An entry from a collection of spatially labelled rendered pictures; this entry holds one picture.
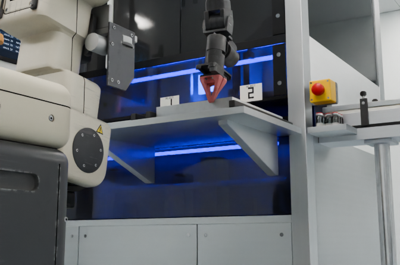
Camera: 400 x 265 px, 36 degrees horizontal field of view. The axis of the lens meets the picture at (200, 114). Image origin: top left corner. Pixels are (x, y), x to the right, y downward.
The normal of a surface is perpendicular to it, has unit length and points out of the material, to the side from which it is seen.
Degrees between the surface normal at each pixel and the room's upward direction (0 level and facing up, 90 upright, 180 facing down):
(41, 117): 90
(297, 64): 90
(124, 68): 90
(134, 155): 90
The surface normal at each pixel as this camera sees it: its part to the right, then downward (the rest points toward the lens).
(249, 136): 0.85, -0.11
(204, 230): -0.53, -0.17
